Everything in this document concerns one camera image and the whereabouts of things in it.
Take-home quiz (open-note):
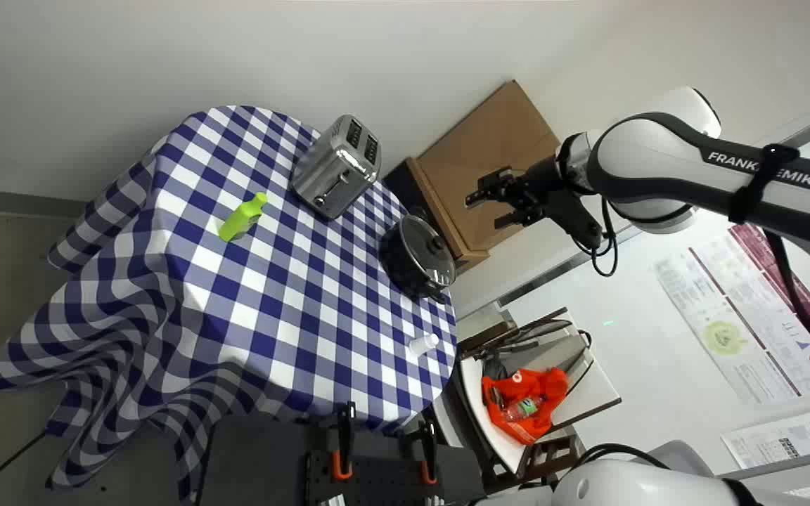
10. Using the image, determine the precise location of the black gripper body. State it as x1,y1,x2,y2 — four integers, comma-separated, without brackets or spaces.
508,155,609,252

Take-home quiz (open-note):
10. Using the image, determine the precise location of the silver two-slot toaster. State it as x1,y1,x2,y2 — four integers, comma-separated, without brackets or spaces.
290,112,385,223

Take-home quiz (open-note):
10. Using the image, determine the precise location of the brown cardboard box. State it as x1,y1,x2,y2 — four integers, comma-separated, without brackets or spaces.
385,79,564,273

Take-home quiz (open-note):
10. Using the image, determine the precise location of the black pot with steel lid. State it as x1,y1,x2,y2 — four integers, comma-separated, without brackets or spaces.
377,211,463,303

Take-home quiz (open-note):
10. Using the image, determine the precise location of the small white object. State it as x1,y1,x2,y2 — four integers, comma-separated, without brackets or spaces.
405,335,444,363

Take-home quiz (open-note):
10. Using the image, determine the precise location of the white poster with green circle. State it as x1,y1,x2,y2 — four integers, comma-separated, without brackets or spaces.
654,225,810,411

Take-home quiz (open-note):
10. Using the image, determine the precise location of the lime green plastic bottle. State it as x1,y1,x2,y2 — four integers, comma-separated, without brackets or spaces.
217,190,274,245

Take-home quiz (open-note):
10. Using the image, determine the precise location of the black clamp with orange trigger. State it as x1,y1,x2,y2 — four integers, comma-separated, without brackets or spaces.
325,403,360,486
412,415,444,488

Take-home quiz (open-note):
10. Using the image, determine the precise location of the dark red poster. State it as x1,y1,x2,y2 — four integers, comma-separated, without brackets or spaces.
728,218,810,383

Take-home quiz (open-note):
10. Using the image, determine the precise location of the blue white checkered tablecloth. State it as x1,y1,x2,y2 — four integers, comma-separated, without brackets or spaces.
0,100,463,504

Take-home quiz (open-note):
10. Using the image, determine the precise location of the black base panel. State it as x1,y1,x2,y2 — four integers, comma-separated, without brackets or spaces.
297,419,487,506

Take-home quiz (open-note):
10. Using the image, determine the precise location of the white printed paper sheet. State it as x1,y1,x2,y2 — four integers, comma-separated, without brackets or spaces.
721,400,810,506

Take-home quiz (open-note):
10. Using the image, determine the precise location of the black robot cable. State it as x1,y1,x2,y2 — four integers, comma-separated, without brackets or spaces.
589,195,623,282

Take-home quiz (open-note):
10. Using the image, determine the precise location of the dark metal rack frame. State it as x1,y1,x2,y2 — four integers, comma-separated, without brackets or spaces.
457,303,600,426

